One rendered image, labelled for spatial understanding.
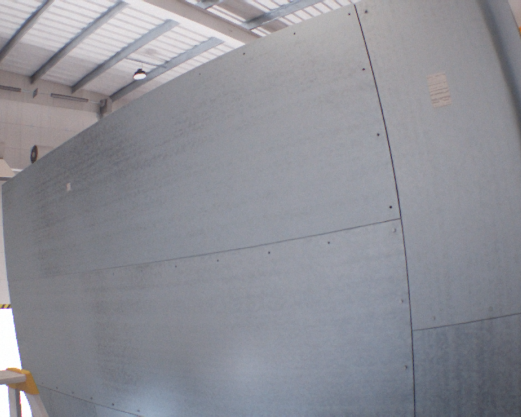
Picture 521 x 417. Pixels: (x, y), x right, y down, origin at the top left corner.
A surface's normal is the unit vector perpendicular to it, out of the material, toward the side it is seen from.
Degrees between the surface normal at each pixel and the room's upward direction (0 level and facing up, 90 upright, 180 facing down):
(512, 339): 90
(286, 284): 90
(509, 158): 90
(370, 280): 90
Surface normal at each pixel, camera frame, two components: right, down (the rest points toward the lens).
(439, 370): -0.60, -0.04
